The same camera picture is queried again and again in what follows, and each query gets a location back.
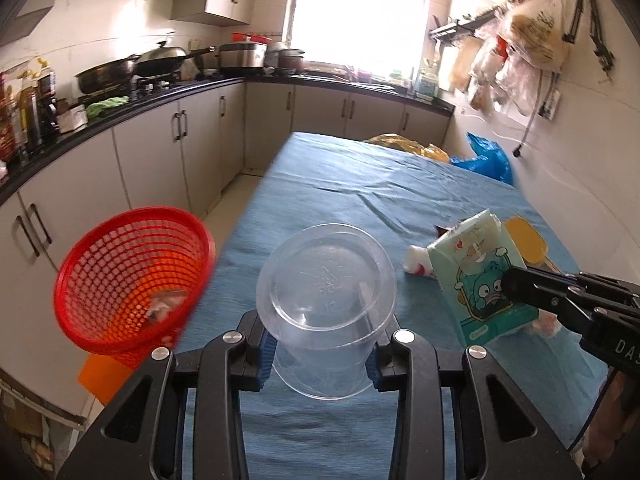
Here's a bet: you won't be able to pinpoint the red white wrapper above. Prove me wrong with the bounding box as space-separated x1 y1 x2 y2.
402 245 435 278

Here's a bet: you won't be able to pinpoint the black wok with lid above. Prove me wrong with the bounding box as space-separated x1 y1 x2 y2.
134 41 215 78

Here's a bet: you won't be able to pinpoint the window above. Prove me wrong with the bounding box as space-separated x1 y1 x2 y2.
288 0 428 80

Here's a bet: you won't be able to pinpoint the clear plastic cup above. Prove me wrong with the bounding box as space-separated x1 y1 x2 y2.
256 223 397 401

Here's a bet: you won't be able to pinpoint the black frying pan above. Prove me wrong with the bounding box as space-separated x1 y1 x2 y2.
76 55 139 94

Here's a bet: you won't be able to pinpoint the blue tablecloth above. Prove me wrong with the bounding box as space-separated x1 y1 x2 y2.
174 130 609 480

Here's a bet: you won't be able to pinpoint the green tissue pack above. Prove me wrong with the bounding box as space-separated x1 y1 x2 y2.
427 209 538 347

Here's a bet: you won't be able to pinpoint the yellow round container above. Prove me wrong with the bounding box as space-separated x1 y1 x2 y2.
503 217 548 266

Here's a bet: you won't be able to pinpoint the green cloth on counter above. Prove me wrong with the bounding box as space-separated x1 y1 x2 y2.
86 96 130 120

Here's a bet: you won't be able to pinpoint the yellow plastic bag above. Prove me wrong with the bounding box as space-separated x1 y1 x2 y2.
366 132 450 164

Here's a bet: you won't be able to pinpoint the red mesh waste basket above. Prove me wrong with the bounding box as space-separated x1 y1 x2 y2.
53 207 216 368

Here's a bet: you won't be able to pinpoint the hanging bags on wall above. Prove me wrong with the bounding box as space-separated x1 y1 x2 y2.
468 0 568 117

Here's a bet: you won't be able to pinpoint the black countertop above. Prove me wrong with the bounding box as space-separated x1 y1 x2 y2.
0 71 456 206

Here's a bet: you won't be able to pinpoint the blue plastic bag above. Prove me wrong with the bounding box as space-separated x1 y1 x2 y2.
449 132 514 185

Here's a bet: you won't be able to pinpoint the silver rice cooker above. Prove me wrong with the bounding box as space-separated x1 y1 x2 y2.
217 41 267 70

